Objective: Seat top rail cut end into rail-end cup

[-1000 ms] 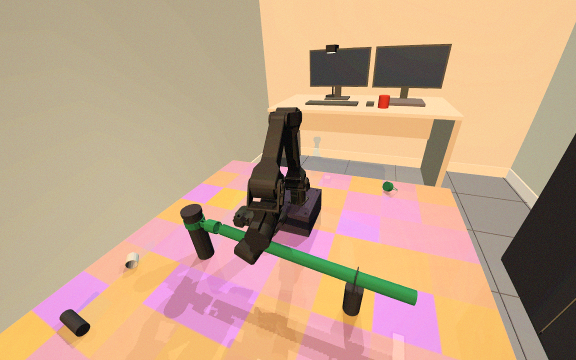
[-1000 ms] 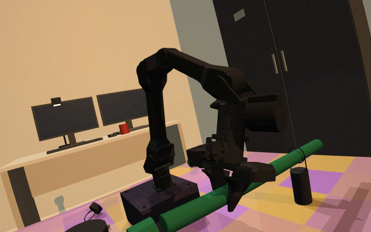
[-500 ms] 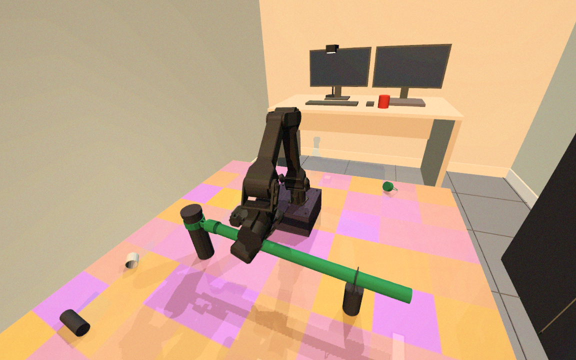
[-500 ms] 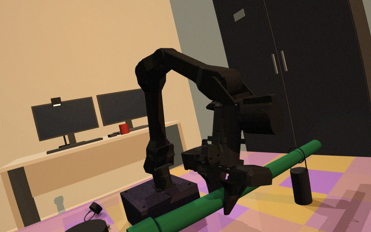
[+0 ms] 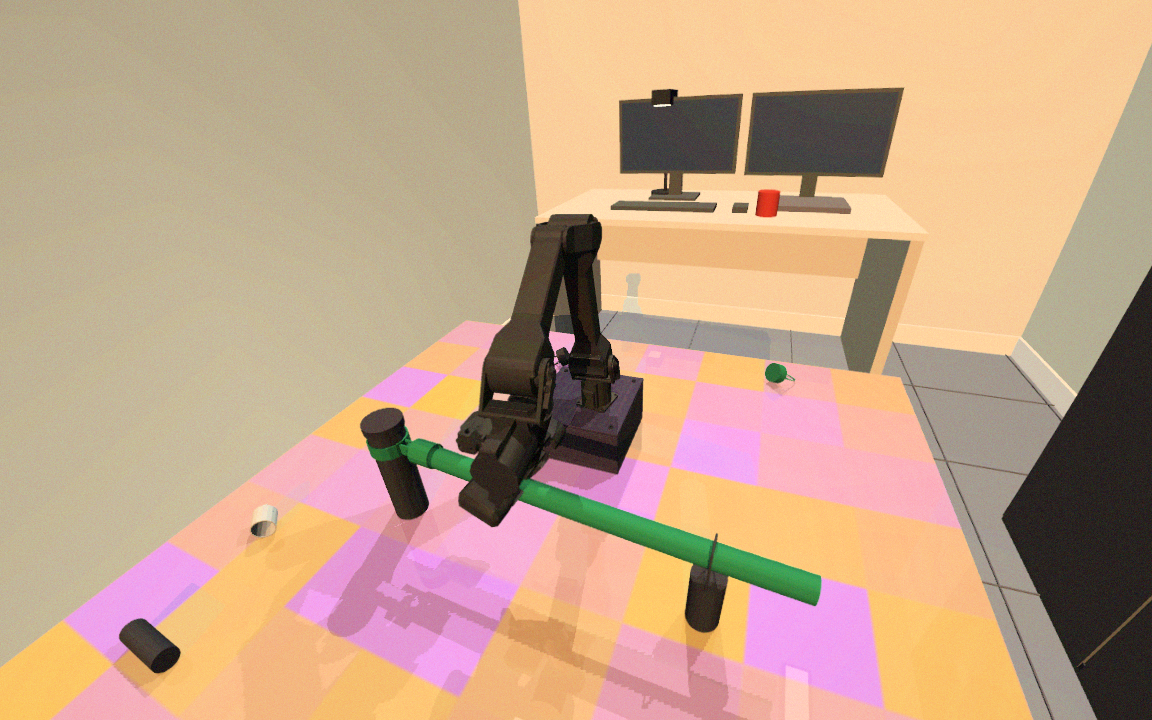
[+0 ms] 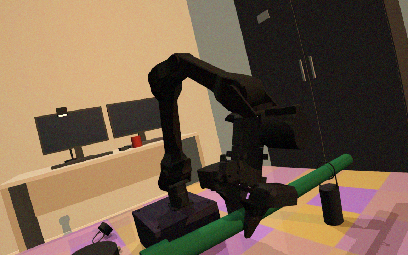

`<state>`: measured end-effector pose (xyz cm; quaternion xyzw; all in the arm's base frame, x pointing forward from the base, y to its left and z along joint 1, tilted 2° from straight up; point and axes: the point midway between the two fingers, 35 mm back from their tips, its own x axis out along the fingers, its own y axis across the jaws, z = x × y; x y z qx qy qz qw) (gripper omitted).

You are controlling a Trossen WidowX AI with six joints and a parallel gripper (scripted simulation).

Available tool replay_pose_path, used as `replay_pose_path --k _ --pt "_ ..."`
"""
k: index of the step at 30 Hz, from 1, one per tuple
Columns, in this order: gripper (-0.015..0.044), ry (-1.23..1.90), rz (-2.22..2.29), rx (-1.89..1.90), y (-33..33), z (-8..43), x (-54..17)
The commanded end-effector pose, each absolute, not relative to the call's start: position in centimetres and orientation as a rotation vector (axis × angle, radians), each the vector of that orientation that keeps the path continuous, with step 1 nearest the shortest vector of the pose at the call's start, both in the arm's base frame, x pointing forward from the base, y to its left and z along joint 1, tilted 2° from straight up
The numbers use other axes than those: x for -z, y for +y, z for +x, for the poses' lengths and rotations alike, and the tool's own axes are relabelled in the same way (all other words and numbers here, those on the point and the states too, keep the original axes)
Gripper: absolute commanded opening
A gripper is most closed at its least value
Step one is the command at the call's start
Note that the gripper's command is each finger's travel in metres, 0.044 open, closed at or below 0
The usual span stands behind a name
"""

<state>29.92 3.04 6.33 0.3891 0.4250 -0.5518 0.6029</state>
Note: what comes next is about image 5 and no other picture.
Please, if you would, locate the cream hollow cylinder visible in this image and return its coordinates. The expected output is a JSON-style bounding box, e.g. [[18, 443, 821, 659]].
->
[[249, 505, 278, 538]]

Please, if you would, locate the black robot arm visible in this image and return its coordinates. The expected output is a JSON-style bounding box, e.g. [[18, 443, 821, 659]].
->
[[456, 214, 620, 497]]

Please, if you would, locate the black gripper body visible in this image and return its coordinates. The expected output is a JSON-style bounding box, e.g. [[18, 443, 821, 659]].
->
[[458, 417, 566, 526]]

